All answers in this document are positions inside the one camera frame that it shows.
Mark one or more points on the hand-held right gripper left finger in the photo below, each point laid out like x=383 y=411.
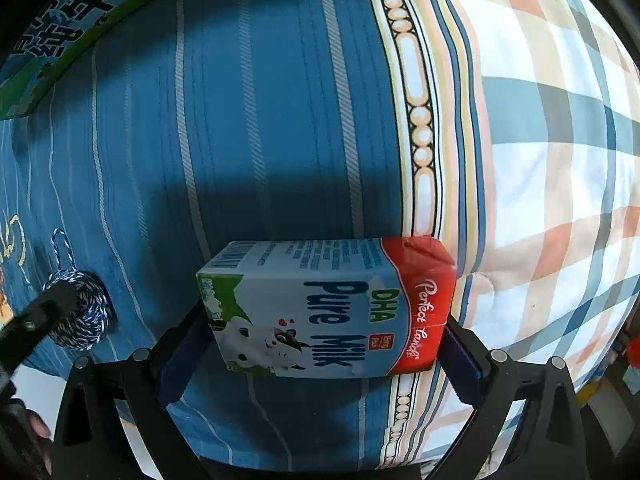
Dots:
x=175 y=362

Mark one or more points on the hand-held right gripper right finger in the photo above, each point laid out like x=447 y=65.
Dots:
x=457 y=362

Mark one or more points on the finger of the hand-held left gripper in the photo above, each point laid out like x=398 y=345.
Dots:
x=35 y=322

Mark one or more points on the blue and red milk carton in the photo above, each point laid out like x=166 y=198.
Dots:
x=325 y=310

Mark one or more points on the printed cardboard box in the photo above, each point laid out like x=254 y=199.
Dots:
x=60 y=25

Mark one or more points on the person's left hand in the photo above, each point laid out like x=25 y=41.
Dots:
x=41 y=430

